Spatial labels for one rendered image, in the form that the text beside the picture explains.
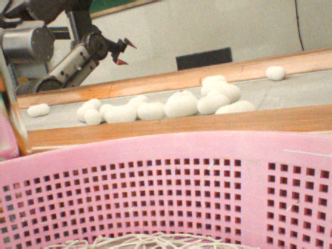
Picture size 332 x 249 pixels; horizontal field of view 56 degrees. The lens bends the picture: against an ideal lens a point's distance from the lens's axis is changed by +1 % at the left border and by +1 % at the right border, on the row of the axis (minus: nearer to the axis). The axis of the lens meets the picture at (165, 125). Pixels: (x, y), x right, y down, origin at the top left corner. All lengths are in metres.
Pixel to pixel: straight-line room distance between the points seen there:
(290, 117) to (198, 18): 2.36
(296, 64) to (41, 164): 0.41
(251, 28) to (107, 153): 2.29
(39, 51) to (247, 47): 1.99
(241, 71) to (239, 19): 1.92
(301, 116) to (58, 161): 0.12
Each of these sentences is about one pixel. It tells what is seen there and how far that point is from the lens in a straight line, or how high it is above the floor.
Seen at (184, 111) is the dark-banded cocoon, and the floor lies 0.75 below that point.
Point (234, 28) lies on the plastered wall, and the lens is 2.43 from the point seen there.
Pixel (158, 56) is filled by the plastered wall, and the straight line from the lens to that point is 2.65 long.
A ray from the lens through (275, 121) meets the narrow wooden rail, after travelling 0.16.
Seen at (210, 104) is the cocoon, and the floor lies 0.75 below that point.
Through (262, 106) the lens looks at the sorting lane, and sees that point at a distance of 0.31.
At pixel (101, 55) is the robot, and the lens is 1.24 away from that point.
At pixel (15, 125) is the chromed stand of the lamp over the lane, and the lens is 0.18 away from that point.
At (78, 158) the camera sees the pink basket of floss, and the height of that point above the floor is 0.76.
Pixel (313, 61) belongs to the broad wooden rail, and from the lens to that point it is 0.50.
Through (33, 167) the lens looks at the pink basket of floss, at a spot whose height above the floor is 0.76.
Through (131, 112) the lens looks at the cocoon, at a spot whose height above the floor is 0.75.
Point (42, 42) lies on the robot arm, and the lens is 0.58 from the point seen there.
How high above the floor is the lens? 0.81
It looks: 13 degrees down
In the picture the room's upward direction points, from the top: 11 degrees counter-clockwise
